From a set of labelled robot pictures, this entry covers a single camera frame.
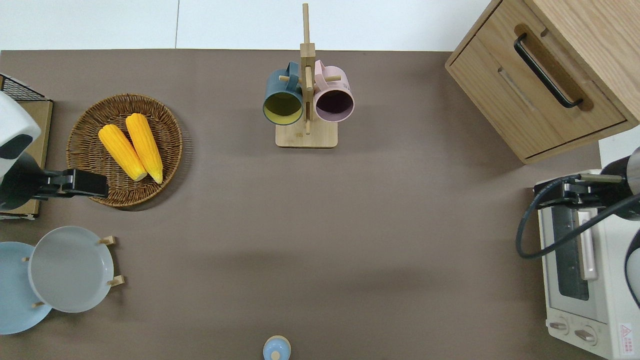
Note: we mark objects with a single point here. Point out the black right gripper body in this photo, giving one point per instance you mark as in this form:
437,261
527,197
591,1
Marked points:
617,192

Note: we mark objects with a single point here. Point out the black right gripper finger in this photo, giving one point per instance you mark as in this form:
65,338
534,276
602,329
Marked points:
582,194
550,195

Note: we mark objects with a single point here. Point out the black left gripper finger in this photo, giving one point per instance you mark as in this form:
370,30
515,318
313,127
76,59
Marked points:
85,184
50,186

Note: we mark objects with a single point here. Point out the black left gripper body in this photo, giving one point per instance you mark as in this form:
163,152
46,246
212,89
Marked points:
17,185

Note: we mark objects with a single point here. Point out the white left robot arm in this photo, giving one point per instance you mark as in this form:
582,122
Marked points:
15,120

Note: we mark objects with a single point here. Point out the wooden drawer with slot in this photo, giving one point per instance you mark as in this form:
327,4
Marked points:
500,105

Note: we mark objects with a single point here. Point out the yellow corn cob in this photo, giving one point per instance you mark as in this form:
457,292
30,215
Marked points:
121,152
145,147

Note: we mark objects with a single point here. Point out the brown wicker basket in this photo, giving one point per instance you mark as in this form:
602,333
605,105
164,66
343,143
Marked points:
90,125

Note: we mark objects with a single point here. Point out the wooden plate rack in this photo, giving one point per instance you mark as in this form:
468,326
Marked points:
111,240

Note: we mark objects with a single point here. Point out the grey plate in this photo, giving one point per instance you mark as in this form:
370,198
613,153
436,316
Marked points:
70,270

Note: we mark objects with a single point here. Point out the white toaster oven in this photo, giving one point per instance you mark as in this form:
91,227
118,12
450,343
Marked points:
610,280

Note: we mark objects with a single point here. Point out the light blue plate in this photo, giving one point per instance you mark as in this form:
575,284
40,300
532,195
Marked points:
15,295

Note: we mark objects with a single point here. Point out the light wooden cabinet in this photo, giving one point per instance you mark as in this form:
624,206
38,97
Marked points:
610,35

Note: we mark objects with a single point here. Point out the dark teal mug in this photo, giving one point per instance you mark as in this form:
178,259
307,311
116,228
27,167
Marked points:
283,107

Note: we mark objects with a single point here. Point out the wooden mug rack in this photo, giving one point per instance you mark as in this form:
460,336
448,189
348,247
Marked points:
306,137

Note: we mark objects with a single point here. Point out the pink mug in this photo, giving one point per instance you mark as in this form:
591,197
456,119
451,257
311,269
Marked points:
334,102

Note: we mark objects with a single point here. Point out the blue round button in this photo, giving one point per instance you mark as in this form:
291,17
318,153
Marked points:
276,349

